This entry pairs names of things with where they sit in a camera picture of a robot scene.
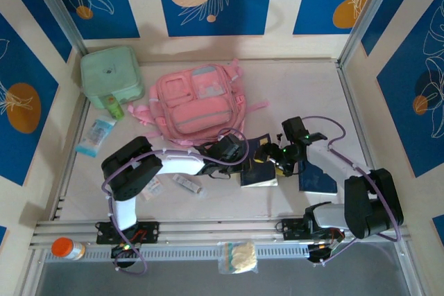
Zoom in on light blue tissue pack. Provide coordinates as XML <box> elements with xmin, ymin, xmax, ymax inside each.
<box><xmin>75</xmin><ymin>115</ymin><xmax>118</xmax><ymax>158</ymax></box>

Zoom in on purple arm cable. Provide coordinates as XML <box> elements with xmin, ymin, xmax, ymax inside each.
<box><xmin>300</xmin><ymin>115</ymin><xmax>403</xmax><ymax>268</ymax></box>
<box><xmin>101</xmin><ymin>128</ymin><xmax>251</xmax><ymax>276</ymax></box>

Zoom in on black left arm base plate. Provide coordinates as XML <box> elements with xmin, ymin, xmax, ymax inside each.
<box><xmin>96</xmin><ymin>221</ymin><xmax>160</xmax><ymax>245</ymax></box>

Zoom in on aluminium table side rail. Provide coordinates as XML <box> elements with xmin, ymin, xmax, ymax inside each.
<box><xmin>48</xmin><ymin>96</ymin><xmax>89</xmax><ymax>220</ymax></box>
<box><xmin>336</xmin><ymin>62</ymin><xmax>393</xmax><ymax>214</ymax></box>

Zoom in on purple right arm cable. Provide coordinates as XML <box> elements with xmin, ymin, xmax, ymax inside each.
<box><xmin>300</xmin><ymin>115</ymin><xmax>403</xmax><ymax>268</ymax></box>

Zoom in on mint green square lunch bag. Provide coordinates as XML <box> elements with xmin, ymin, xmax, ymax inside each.
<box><xmin>80</xmin><ymin>45</ymin><xmax>146</xmax><ymax>110</ymax></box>

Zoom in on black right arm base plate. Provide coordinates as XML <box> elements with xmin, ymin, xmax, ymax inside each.
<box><xmin>280</xmin><ymin>218</ymin><xmax>344</xmax><ymax>241</ymax></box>

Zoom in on bag of white snacks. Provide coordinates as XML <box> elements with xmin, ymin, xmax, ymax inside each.
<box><xmin>217</xmin><ymin>239</ymin><xmax>259</xmax><ymax>275</ymax></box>

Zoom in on grey slotted cable duct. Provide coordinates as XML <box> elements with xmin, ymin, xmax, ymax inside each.
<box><xmin>43</xmin><ymin>242</ymin><xmax>403</xmax><ymax>264</ymax></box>

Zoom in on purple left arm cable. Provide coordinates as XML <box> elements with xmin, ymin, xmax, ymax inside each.
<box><xmin>101</xmin><ymin>128</ymin><xmax>251</xmax><ymax>276</ymax></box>

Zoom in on bottle with orange lid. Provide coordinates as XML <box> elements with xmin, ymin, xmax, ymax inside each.
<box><xmin>51</xmin><ymin>237</ymin><xmax>86</xmax><ymax>261</ymax></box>

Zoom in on small green bottle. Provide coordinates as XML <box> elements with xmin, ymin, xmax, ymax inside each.
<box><xmin>105</xmin><ymin>95</ymin><xmax>125</xmax><ymax>119</ymax></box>

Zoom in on pink student backpack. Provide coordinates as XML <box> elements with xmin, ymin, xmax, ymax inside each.
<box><xmin>127</xmin><ymin>59</ymin><xmax>270</xmax><ymax>148</ymax></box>

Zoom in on aluminium frame rail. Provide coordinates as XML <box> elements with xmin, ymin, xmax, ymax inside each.
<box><xmin>29</xmin><ymin>213</ymin><xmax>412</xmax><ymax>249</ymax></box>

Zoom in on dark blue book yellow label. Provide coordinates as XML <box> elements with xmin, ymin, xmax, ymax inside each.
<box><xmin>240</xmin><ymin>132</ymin><xmax>279</xmax><ymax>189</ymax></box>
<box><xmin>298</xmin><ymin>160</ymin><xmax>339</xmax><ymax>195</ymax></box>

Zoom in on small white packaged tube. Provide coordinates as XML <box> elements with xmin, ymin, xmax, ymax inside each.
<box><xmin>172</xmin><ymin>173</ymin><xmax>209</xmax><ymax>200</ymax></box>

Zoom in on aluminium frame post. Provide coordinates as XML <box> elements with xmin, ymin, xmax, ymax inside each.
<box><xmin>336</xmin><ymin>0</ymin><xmax>400</xmax><ymax>68</ymax></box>
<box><xmin>24</xmin><ymin>0</ymin><xmax>88</xmax><ymax>57</ymax></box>

